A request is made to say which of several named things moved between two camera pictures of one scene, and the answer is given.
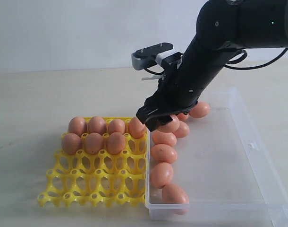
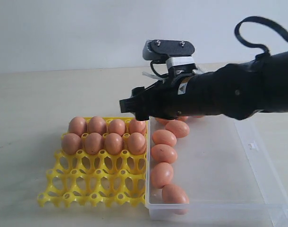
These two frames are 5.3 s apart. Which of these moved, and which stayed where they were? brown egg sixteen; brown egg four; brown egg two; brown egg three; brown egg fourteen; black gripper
Moved: black gripper; brown egg sixteen
Stayed: brown egg four; brown egg fourteen; brown egg three; brown egg two
